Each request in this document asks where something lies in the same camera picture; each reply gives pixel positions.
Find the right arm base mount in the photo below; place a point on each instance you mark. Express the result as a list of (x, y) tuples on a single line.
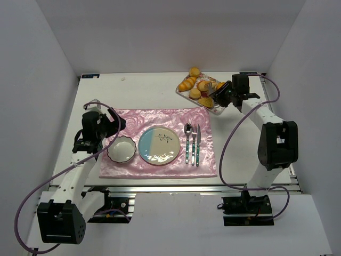
[(246, 210)]

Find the white scalloped bowl black rim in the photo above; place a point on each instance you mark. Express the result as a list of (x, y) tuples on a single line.
[(122, 150)]

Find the small round muffin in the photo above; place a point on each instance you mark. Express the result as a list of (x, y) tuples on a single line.
[(194, 94)]

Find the flat seeded bread slice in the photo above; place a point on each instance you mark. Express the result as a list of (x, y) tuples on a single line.
[(206, 102)]

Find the floral serving tray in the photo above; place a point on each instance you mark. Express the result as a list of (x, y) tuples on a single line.
[(202, 77)]

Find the blue label left corner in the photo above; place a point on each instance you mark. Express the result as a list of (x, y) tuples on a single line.
[(90, 76)]

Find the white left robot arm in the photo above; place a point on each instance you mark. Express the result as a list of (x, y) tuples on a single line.
[(62, 220)]

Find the orange striped ring bread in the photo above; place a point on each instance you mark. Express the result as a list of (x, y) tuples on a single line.
[(203, 86)]

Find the round bun at tray top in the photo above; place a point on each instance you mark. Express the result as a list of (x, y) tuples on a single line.
[(194, 72)]

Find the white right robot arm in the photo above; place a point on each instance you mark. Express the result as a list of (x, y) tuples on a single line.
[(278, 142)]

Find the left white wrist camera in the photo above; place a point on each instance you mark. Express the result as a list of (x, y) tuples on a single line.
[(93, 105)]

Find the striped long bread roll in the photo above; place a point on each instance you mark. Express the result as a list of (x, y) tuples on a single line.
[(187, 84)]

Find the aluminium table frame rail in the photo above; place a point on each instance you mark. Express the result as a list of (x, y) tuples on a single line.
[(173, 189)]

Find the fork with teal handle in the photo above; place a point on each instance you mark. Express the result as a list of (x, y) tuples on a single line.
[(194, 136)]

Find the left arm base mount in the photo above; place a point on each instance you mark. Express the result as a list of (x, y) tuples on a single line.
[(117, 208)]

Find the knife with teal handle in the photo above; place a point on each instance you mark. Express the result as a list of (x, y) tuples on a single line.
[(198, 145)]

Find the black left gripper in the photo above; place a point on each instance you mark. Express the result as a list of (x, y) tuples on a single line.
[(112, 124)]

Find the spoon with teal handle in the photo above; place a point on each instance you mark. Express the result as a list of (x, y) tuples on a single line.
[(187, 131)]

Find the golden bagel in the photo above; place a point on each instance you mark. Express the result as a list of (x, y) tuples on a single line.
[(219, 85)]

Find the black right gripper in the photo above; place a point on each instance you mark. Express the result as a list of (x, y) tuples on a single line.
[(224, 93)]

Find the blue and cream plate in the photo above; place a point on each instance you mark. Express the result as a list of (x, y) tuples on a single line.
[(159, 145)]

